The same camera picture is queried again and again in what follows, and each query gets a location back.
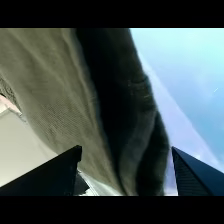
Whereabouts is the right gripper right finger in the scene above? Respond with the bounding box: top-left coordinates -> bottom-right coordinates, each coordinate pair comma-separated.
171,146 -> 224,197

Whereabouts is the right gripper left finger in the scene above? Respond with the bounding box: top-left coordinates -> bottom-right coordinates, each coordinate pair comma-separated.
0,144 -> 83,197

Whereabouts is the black garment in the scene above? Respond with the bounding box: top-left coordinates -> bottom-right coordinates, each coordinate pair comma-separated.
0,28 -> 172,197

